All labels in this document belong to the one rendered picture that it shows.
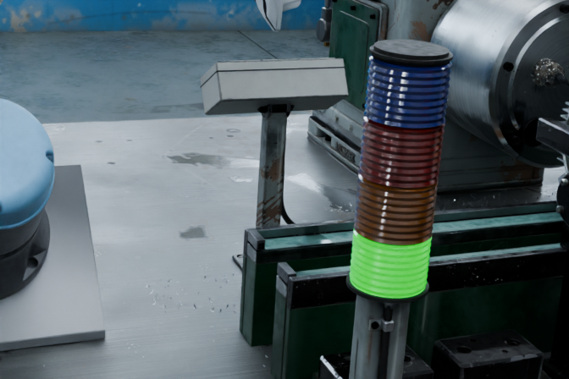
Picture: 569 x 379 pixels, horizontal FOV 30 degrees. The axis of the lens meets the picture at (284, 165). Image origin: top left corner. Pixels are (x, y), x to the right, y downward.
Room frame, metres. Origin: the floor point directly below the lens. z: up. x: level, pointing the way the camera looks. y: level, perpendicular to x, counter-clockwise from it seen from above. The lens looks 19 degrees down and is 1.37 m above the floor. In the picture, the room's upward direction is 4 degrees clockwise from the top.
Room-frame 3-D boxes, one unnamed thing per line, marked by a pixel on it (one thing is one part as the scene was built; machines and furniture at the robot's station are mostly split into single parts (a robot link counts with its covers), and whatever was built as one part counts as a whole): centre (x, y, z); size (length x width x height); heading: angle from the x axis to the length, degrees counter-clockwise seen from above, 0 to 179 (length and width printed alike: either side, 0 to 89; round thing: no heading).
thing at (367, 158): (0.75, -0.09, 1.14); 0.06 x 0.06 x 0.04
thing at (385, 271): (0.75, -0.09, 1.05); 0.06 x 0.06 x 0.04
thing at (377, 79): (0.75, -0.09, 1.19); 0.06 x 0.06 x 0.04
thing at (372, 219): (0.75, -0.09, 1.10); 0.06 x 0.06 x 0.04
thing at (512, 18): (1.57, -0.33, 1.04); 0.37 x 0.25 x 0.25; 23
